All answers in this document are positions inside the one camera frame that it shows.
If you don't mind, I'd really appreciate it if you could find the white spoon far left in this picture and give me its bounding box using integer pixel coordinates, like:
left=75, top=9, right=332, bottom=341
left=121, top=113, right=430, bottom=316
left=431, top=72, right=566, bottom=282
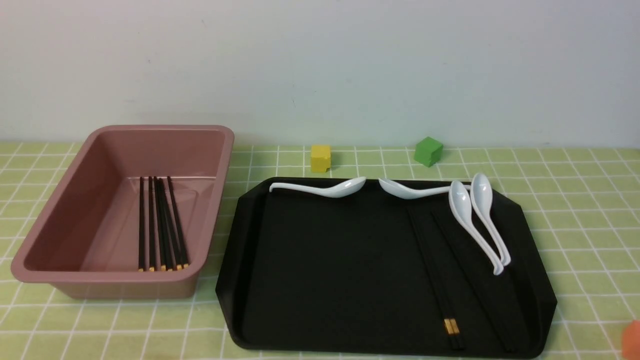
left=269, top=177, right=367, bottom=199

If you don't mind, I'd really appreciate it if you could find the green cube block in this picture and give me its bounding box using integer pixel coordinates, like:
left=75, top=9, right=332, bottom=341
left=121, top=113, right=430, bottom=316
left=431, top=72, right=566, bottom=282
left=413, top=136, right=444, bottom=167

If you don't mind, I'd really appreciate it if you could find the yellow cube block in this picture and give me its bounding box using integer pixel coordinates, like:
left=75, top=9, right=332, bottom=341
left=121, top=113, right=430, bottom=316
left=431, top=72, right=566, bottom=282
left=310, top=145, right=332, bottom=173

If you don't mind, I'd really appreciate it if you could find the white spoon centre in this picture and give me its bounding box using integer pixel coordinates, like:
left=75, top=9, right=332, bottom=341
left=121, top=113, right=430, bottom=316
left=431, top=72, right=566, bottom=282
left=378, top=178, right=451, bottom=199

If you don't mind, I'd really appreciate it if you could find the black chopstick in bin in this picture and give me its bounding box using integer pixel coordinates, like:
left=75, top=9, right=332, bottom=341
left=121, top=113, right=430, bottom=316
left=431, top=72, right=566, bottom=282
left=167, top=176, right=190, bottom=269
left=138, top=177, right=146, bottom=272
left=147, top=177, right=156, bottom=272
left=151, top=177, right=167, bottom=272
left=157, top=178, right=183, bottom=271

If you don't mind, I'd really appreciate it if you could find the pink plastic bin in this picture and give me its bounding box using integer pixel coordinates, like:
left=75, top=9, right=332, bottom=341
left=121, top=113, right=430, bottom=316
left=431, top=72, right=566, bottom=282
left=10, top=125, right=234, bottom=299

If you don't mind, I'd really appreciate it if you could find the black chopstick gold band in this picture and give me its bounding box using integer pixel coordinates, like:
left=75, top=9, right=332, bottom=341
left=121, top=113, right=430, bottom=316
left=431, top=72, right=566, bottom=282
left=406, top=207, right=461, bottom=351
left=407, top=207, right=465, bottom=351

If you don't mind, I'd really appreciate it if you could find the white spoon inner right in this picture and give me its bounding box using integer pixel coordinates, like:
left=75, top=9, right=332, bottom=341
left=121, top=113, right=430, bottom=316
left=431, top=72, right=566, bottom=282
left=448, top=180, right=505, bottom=276

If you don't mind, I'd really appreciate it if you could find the orange object at corner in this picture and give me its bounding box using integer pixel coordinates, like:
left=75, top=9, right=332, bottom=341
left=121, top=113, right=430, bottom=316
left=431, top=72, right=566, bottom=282
left=621, top=319, right=640, bottom=360

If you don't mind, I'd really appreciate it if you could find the white spoon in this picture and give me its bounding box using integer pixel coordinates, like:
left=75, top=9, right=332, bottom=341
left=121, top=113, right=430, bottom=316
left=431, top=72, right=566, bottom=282
left=378, top=178, right=451, bottom=199
left=269, top=177, right=367, bottom=199
left=448, top=180, right=505, bottom=276
left=470, top=172, right=512, bottom=267

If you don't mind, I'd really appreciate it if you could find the white spoon outer right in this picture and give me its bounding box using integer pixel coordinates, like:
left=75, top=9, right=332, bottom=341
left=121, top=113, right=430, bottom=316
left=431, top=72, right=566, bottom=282
left=470, top=172, right=512, bottom=267

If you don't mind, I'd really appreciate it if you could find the black plastic tray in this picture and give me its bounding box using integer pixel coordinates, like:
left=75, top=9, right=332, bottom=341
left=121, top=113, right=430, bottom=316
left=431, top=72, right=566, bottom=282
left=215, top=177, right=558, bottom=359

